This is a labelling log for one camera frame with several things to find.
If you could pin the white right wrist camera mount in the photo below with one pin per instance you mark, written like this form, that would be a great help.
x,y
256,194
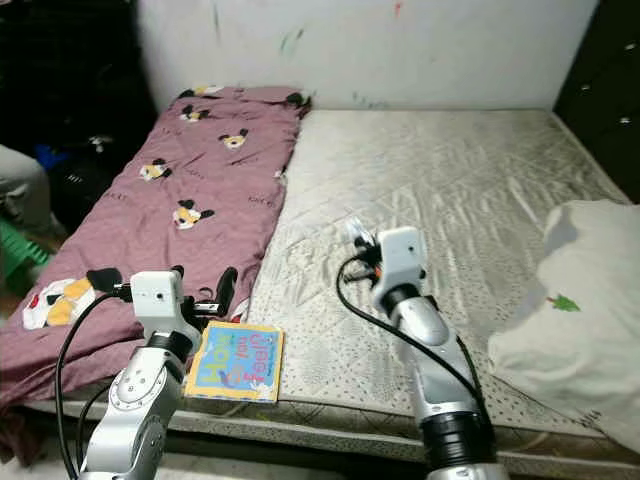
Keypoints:
x,y
402,260

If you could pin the clear plastic wrapper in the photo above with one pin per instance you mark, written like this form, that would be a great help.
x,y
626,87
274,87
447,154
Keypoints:
x,y
356,228

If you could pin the white pillow with green print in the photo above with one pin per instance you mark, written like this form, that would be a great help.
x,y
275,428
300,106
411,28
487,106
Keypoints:
x,y
580,340

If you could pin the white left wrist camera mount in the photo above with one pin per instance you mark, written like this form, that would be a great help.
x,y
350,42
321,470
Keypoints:
x,y
160,303

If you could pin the person's grey trouser leg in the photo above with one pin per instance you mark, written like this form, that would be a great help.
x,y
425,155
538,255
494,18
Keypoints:
x,y
20,190

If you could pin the blue cloth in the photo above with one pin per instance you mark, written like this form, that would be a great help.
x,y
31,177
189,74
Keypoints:
x,y
50,157

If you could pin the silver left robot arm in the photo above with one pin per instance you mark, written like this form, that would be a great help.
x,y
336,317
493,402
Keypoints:
x,y
140,400

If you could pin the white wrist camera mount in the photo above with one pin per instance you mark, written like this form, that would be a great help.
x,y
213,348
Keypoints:
x,y
402,260
160,303

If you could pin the quilted beige mattress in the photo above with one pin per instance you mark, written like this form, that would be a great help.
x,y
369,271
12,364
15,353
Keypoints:
x,y
420,200

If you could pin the dark bed frame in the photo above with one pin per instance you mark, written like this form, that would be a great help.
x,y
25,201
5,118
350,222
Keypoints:
x,y
360,455

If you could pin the purple cartoon print blanket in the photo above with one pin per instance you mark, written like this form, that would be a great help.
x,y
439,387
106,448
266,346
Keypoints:
x,y
150,230

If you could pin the black bag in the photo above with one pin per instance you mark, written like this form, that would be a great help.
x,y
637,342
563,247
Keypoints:
x,y
90,190

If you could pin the blue yellow children's book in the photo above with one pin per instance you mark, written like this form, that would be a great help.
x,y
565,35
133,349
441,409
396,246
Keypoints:
x,y
238,362

